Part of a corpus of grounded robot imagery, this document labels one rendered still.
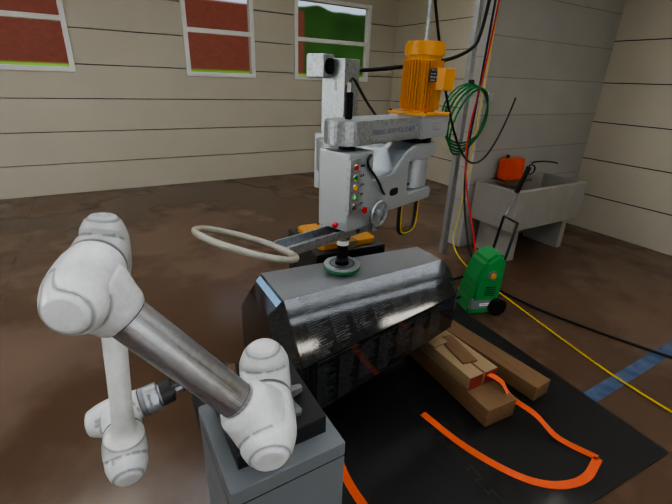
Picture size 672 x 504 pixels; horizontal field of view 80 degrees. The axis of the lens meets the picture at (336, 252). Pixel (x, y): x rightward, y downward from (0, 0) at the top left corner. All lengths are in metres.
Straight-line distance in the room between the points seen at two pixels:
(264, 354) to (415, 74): 1.88
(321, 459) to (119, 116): 7.11
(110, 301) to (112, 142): 7.13
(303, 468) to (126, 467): 0.53
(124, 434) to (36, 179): 7.07
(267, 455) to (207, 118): 7.41
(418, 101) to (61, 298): 2.17
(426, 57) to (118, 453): 2.33
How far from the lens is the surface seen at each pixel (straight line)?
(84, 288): 0.91
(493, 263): 3.72
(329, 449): 1.49
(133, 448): 1.31
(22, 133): 8.03
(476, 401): 2.78
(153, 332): 1.00
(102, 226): 1.06
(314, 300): 2.17
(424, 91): 2.60
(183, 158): 8.18
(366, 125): 2.12
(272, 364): 1.28
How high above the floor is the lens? 1.93
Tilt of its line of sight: 23 degrees down
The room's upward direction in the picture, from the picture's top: 2 degrees clockwise
